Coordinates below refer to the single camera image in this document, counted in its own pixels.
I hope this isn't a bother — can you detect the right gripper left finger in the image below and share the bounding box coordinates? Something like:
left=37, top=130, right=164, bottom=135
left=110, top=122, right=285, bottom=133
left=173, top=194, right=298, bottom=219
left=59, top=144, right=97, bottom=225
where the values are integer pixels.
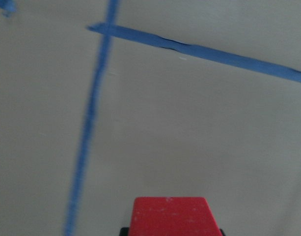
left=119, top=227, right=129, bottom=236

